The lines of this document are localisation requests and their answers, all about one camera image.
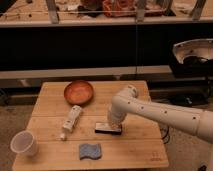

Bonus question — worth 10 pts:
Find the orange wooden bowl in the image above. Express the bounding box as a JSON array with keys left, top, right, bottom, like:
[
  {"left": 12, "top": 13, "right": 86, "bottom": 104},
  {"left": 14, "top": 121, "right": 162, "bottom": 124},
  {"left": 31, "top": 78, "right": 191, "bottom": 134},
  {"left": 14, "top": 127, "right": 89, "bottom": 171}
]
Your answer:
[{"left": 64, "top": 80, "right": 94, "bottom": 105}]

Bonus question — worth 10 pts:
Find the black whiteboard eraser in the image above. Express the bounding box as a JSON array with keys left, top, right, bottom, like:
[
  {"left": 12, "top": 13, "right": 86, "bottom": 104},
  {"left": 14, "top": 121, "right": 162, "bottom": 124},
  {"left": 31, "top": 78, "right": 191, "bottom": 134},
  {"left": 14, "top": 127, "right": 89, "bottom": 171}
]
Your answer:
[{"left": 95, "top": 122, "right": 122, "bottom": 135}]

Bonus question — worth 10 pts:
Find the black cable beside table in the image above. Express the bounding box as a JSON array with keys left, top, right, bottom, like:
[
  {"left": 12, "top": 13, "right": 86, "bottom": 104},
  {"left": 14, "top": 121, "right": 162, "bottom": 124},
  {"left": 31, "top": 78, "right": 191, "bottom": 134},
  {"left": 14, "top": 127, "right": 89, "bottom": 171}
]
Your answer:
[{"left": 160, "top": 125, "right": 171, "bottom": 145}]

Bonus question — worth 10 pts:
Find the white tube with cap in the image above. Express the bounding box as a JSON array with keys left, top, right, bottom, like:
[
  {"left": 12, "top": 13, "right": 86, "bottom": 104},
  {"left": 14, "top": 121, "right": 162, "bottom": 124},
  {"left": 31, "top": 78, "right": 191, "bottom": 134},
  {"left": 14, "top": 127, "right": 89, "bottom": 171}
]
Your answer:
[{"left": 60, "top": 105, "right": 82, "bottom": 141}]

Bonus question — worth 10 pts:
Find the blue wavy sponge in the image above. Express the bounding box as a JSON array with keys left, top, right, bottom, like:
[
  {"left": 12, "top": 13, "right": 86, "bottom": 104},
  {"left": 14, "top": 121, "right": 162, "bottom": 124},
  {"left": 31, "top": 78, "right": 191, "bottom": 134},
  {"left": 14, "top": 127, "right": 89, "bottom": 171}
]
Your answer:
[{"left": 79, "top": 144, "right": 102, "bottom": 160}]

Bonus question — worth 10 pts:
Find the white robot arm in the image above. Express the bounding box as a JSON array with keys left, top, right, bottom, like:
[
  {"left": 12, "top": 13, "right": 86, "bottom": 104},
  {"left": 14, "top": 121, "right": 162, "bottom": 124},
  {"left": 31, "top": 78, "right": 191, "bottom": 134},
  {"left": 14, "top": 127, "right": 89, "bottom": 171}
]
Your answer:
[{"left": 107, "top": 85, "right": 213, "bottom": 144}]

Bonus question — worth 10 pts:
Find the orange crate in background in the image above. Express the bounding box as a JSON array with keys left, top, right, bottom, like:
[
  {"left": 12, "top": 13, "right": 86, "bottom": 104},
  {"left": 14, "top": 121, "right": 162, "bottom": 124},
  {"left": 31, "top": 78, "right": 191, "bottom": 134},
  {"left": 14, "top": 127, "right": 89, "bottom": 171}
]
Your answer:
[{"left": 102, "top": 0, "right": 135, "bottom": 17}]

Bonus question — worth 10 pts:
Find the clear plastic cup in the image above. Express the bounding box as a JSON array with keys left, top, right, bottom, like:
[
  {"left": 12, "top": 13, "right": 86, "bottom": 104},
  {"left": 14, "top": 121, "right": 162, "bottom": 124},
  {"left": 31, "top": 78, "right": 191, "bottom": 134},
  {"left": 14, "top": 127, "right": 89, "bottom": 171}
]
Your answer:
[{"left": 10, "top": 130, "right": 38, "bottom": 156}]

